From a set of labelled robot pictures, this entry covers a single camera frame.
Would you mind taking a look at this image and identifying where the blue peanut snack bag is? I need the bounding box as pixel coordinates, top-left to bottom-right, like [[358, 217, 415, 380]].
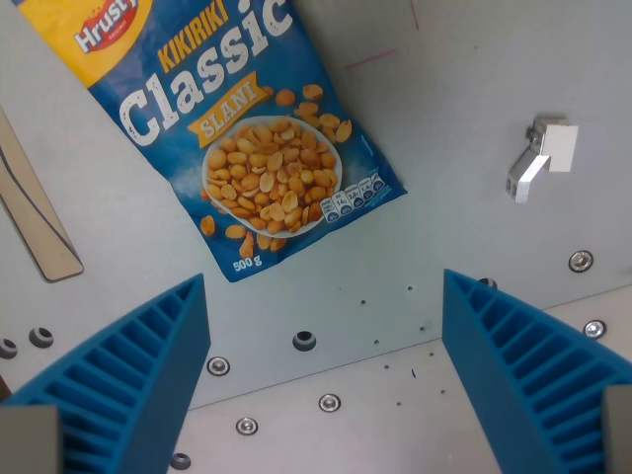
[[17, 0, 409, 283]]

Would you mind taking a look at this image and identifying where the thin wooden board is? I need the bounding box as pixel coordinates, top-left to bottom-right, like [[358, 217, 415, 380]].
[[0, 104, 85, 283]]

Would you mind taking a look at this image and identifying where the metal bracket with white plate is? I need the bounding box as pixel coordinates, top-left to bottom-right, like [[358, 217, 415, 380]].
[[505, 114, 580, 204]]

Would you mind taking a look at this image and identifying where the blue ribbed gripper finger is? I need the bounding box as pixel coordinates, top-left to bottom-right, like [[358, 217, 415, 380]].
[[441, 269, 632, 474], [0, 273, 212, 474]]

